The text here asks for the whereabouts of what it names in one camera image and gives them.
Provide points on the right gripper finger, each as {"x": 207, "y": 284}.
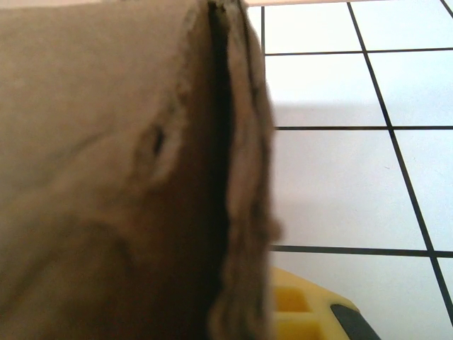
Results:
{"x": 304, "y": 311}

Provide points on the brown cardboard paper box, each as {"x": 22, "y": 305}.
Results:
{"x": 106, "y": 177}

